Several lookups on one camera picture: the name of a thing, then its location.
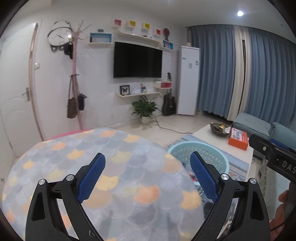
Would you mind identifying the person's hand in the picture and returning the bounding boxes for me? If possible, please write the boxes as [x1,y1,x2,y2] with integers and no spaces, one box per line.
[269,190,288,241]

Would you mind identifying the teal sofa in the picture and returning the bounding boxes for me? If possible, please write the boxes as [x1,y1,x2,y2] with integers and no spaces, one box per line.
[232,113,295,149]

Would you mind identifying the orange box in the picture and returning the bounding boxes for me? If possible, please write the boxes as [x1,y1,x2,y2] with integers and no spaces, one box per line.
[228,128,248,151]

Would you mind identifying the dark fruit bowl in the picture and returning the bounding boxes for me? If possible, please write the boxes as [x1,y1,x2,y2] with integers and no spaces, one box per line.
[210,123,231,137]

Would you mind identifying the light blue plastic basket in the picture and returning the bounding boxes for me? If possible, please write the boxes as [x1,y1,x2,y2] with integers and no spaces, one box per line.
[167,141,230,210]

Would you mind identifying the white coffee table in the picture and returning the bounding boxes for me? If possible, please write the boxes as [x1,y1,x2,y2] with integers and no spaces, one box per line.
[193,125,258,181]

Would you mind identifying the blue curtains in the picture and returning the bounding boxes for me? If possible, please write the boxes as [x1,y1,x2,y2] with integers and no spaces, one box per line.
[188,25,295,129]

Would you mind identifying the scale pattern tablecloth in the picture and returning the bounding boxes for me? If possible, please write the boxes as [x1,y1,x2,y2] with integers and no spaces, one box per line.
[1,128,204,240]

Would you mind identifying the black acoustic guitar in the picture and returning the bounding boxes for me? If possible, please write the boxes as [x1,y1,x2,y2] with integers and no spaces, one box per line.
[162,72,177,117]

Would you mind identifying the brown hanging bag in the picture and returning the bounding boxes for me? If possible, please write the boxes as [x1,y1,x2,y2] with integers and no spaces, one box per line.
[67,75,77,119]

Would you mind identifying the white standing air conditioner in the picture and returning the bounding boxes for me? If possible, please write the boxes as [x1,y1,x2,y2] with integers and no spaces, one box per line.
[177,46,200,116]

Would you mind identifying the black hanging pouch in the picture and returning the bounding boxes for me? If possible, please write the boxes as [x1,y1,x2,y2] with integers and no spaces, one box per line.
[78,93,87,111]

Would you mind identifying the potted green plant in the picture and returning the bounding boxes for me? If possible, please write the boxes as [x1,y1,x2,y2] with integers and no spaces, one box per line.
[132,95,159,125]

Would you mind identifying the black flat television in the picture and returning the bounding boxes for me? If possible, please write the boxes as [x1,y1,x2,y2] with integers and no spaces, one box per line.
[113,42,163,78]

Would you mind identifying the white door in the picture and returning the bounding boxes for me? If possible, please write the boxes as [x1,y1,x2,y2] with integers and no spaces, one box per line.
[1,23,42,157]

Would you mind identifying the pink coat rack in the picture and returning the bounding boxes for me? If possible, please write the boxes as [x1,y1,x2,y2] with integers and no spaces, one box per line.
[70,18,92,130]

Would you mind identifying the white curved upper shelf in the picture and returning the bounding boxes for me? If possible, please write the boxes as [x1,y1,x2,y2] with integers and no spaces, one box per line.
[114,29,174,51]

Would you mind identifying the black floor cable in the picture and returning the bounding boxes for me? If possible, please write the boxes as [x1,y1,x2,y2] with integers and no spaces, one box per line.
[155,116,194,135]

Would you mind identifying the white red wall cabinet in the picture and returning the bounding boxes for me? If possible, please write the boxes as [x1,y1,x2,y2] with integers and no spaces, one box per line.
[154,81,172,89]

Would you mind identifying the white lower wall shelf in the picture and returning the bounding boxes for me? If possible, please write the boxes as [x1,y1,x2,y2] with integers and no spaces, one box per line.
[114,91,162,98]

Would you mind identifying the butterfly picture frame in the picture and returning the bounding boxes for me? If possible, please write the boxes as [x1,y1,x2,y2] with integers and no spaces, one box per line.
[119,85,130,96]

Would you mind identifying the panda wall clock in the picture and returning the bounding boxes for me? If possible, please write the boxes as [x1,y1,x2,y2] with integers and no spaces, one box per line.
[47,21,72,52]

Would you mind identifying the blue white wall box shelf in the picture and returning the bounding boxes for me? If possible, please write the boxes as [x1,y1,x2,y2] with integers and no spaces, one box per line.
[89,32,113,45]

